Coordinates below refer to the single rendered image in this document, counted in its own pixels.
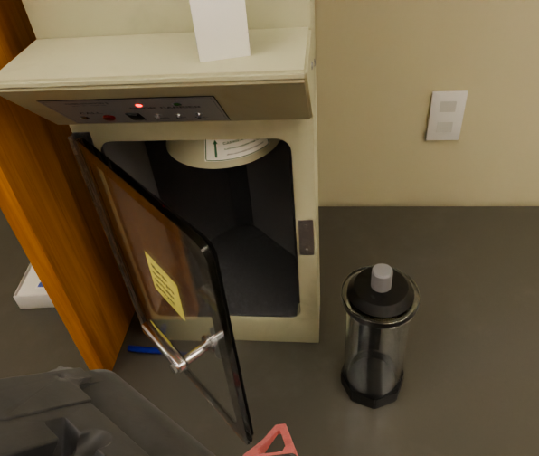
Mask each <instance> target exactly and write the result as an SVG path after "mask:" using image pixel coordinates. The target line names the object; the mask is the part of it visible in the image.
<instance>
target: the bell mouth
mask: <svg viewBox="0 0 539 456"><path fill-rule="evenodd" d="M279 142H280V139H278V138H256V139H205V140H167V141H166V149H167V151H168V153H169V154H170V156H171V157H173V158H174V159H175V160H177V161H179V162H180V163H183V164H185V165H188V166H193V167H198V168H206V169H221V168H229V167H235V166H241V165H245V164H248V163H250V162H252V161H255V160H257V159H259V158H261V157H264V156H265V155H267V154H268V153H269V152H270V151H271V150H272V149H273V148H274V147H276V145H277V144H278V143H279Z"/></svg>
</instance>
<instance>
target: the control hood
mask: <svg viewBox="0 0 539 456"><path fill-rule="evenodd" d="M248 32H249V40H250V49H251V56H245V57H238V58H231V59H224V60H218V61H210V62H200V60H199V54H198V50H197V44H196V39H195V33H154V34H134V35H114V36H94V37H74V38H54V39H36V40H35V41H34V42H33V43H31V44H30V45H29V46H28V47H27V48H26V49H24V50H23V51H22V52H21V53H19V54H18V55H17V56H16V57H15V58H14V59H12V60H11V61H10V62H9V63H8V64H6V66H5V67H4V68H3V69H2V70H0V96H1V97H3V98H5V99H7V100H10V101H12V102H13V103H15V104H17V105H19V106H21V107H23V108H25V109H28V110H30V111H31V112H33V113H35V114H37V115H39V116H41V117H43V118H45V119H48V120H49V121H51V122H53V123H55V124H57V125H79V124H119V123H160V122H201V121H242V120H283V119H310V118H311V117H313V72H312V70H313V66H314V65H313V62H312V34H311V30H308V27H294V28H274V29H254V30H248ZM191 96H214V97H215V98H216V100H217V101H218V102H219V104H220V105H221V107H222V108H223V110H224V111H225V113H226V114H227V115H228V117H229V118H230V120H198V121H158V122H119V123H76V122H74V121H72V120H70V119H68V118H66V117H64V116H63V115H61V114H60V113H58V112H56V111H54V110H52V109H49V108H48V107H46V106H44V105H43V104H41V103H39V102H38V101H37V100H96V99H127V98H159V97H191Z"/></svg>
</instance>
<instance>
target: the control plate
mask: <svg viewBox="0 0 539 456"><path fill-rule="evenodd" d="M37 101H38V102H39V103H41V104H43V105H44V106H46V107H48V108H49V109H52V110H54V111H56V112H58V113H60V114H61V115H63V116H64V117H66V118H68V119H70V120H72V121H74V122H76V123H119V122H158V121H198V120H230V118H229V117H228V115H227V114H226V113H225V111H224V110H223V108H222V107H221V105H220V104H219V102H218V101H217V100H216V98H215V97H214V96H191V97H159V98H127V99H96V100H37ZM174 102H178V103H181V104H182V106H174V105H172V103H174ZM137 103H139V104H143V105H144V107H136V106H134V104H137ZM125 113H139V114H140V115H141V116H143V117H144V118H145V119H143V120H133V119H131V118H130V117H129V116H127V115H126V114H125ZM176 113H178V114H182V115H183V116H181V117H180V119H177V118H176V117H177V116H176V115H175V114H176ZM195 113H203V116H201V118H200V119H198V118H197V116H196V115H195ZM155 114H161V115H162V116H163V117H160V119H156V116H154V115H155ZM104 115H110V116H114V117H116V119H115V120H112V121H109V120H105V119H104V118H103V116H104ZM81 116H85V117H89V119H81V118H80V117H81Z"/></svg>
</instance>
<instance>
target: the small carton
mask: <svg viewBox="0 0 539 456"><path fill-rule="evenodd" d="M189 3H190V8H191V14H192V18H193V24H194V33H195V39H196V44H197V50H198V54H199V60H200V62H210V61H218V60H224V59H231V58H238V57H245V56H251V49H250V40H249V32H248V23H247V15H246V5H245V0H189Z"/></svg>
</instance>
